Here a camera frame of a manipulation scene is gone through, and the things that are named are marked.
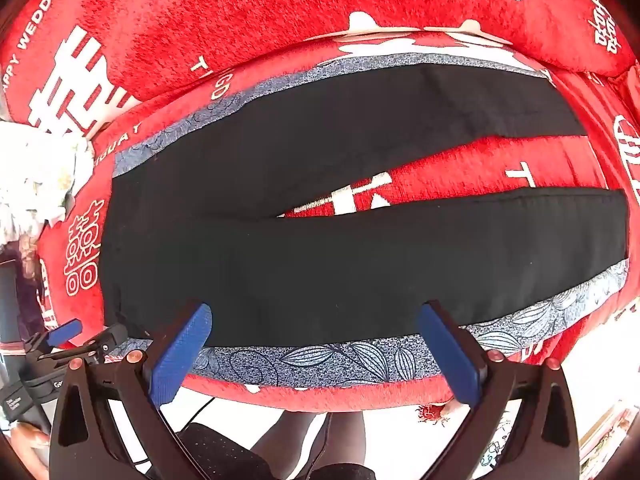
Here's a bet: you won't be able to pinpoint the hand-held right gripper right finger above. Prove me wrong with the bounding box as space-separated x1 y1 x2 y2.
417 301 581 480

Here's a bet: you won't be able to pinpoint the black cable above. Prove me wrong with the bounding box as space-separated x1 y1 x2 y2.
175 396 217 433

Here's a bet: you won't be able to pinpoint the red printed sofa seat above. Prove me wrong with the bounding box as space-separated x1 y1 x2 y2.
37 30 640 413

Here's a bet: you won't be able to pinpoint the person's leg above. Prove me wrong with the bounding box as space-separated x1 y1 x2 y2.
250 410 368 480

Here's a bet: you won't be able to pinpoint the red printed sofa backrest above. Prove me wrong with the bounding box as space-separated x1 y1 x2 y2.
0 0 640 136

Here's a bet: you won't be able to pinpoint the black pants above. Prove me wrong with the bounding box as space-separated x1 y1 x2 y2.
100 62 630 348

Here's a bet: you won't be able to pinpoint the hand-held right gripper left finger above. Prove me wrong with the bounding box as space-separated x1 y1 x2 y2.
48 301 213 480

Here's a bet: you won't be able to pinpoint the white crumpled cloth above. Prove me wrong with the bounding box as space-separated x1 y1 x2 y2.
0 120 96 246

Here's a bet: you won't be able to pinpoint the black dotted fabric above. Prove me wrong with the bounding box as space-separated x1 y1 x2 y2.
177 422 273 480

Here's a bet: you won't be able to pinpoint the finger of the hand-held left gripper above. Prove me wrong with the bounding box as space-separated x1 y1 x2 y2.
27 317 85 356
40 322 130 366

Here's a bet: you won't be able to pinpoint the colourful printed card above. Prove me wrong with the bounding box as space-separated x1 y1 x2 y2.
580 400 637 471

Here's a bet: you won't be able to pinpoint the person's left hand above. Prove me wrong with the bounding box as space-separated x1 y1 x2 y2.
7 422 51 466

